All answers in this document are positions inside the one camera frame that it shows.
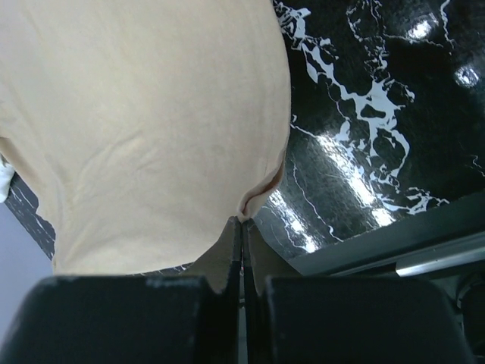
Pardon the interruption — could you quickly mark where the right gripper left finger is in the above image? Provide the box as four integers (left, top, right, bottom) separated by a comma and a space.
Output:
1, 218, 241, 363

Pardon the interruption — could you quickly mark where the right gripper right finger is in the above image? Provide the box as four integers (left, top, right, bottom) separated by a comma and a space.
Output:
242, 221, 475, 363

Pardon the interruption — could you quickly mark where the folded white t-shirt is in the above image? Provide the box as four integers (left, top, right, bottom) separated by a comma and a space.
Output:
0, 155, 15, 203

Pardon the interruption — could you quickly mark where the beige t-shirt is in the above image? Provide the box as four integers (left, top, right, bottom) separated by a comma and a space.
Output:
1, 1, 291, 275

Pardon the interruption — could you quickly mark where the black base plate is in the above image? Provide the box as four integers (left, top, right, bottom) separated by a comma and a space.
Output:
289, 192, 484, 275

